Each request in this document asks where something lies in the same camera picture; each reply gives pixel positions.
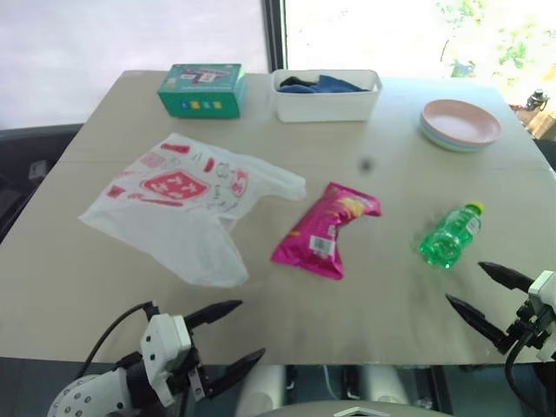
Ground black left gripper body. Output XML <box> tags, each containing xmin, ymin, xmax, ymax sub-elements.
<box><xmin>167</xmin><ymin>319</ymin><xmax>210</xmax><ymax>404</ymax></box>

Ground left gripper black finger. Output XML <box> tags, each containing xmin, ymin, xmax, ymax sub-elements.
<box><xmin>203</xmin><ymin>347</ymin><xmax>267</xmax><ymax>400</ymax></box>
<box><xmin>185</xmin><ymin>299</ymin><xmax>244</xmax><ymax>339</ymax></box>

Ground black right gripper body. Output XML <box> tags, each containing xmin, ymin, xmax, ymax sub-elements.
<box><xmin>496</xmin><ymin>295</ymin><xmax>556</xmax><ymax>357</ymax></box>

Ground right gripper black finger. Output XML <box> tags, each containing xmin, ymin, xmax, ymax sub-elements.
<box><xmin>477</xmin><ymin>261</ymin><xmax>534</xmax><ymax>295</ymax></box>
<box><xmin>444</xmin><ymin>294</ymin><xmax>508</xmax><ymax>352</ymax></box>

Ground light grey rounded shape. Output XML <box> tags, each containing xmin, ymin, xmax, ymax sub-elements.
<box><xmin>233</xmin><ymin>364</ymin><xmax>288</xmax><ymax>417</ymax></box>

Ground green bottle with yellow cap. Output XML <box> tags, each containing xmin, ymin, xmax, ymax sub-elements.
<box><xmin>417</xmin><ymin>200</ymin><xmax>486</xmax><ymax>270</ymax></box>

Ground white red-printed plastic bag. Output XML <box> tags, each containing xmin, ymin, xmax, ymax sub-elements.
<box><xmin>77</xmin><ymin>131</ymin><xmax>308</xmax><ymax>289</ymax></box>

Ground grey robot torso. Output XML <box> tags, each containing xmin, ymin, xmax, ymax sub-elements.
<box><xmin>260</xmin><ymin>399</ymin><xmax>455</xmax><ymax>417</ymax></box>

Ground pink snack packet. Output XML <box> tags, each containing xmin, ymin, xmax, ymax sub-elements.
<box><xmin>270</xmin><ymin>182</ymin><xmax>384</xmax><ymax>281</ymax></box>

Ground pale green plastic plate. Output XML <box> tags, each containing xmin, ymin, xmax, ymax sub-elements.
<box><xmin>420</xmin><ymin>123</ymin><xmax>496</xmax><ymax>155</ymax></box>

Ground brown background box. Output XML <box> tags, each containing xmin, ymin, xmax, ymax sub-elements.
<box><xmin>507</xmin><ymin>103</ymin><xmax>556</xmax><ymax>141</ymax></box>

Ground pale blue plastic plate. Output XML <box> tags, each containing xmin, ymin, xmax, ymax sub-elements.
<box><xmin>419</xmin><ymin>111</ymin><xmax>499</xmax><ymax>151</ymax></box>

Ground small black background device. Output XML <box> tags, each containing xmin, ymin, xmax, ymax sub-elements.
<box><xmin>526</xmin><ymin>88</ymin><xmax>550</xmax><ymax>111</ymax></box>

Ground green cardboard box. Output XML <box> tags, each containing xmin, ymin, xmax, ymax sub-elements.
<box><xmin>156</xmin><ymin>63</ymin><xmax>248</xmax><ymax>120</ymax></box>

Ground white plastic storage bin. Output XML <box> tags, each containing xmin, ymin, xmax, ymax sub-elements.
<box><xmin>270</xmin><ymin>69</ymin><xmax>383</xmax><ymax>124</ymax></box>

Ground black furniture beside table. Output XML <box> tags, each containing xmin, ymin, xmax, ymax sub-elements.
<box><xmin>0</xmin><ymin>122</ymin><xmax>84</xmax><ymax>245</ymax></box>

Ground black cloth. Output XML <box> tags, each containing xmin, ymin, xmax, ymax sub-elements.
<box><xmin>279</xmin><ymin>75</ymin><xmax>321</xmax><ymax>89</ymax></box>

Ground blue cloth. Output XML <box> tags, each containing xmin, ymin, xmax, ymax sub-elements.
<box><xmin>277</xmin><ymin>74</ymin><xmax>367</xmax><ymax>95</ymax></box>

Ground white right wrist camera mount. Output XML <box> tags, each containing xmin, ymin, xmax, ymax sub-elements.
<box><xmin>526</xmin><ymin>269</ymin><xmax>556</xmax><ymax>362</ymax></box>

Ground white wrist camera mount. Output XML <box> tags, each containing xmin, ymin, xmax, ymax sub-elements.
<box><xmin>526</xmin><ymin>269</ymin><xmax>556</xmax><ymax>362</ymax></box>
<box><xmin>139</xmin><ymin>313</ymin><xmax>193</xmax><ymax>408</ymax></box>

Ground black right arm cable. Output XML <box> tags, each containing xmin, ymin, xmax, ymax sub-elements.
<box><xmin>503</xmin><ymin>332</ymin><xmax>540</xmax><ymax>417</ymax></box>

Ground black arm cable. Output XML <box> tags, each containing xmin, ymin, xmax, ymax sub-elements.
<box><xmin>80</xmin><ymin>300</ymin><xmax>156</xmax><ymax>380</ymax></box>
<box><xmin>503</xmin><ymin>332</ymin><xmax>540</xmax><ymax>417</ymax></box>

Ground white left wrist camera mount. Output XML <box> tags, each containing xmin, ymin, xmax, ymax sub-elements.
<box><xmin>139</xmin><ymin>313</ymin><xmax>193</xmax><ymax>408</ymax></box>

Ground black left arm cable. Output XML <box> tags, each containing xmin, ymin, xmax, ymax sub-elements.
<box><xmin>80</xmin><ymin>300</ymin><xmax>156</xmax><ymax>380</ymax></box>

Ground dark window frame post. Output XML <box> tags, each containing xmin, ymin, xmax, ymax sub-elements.
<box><xmin>262</xmin><ymin>0</ymin><xmax>287</xmax><ymax>74</ymax></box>

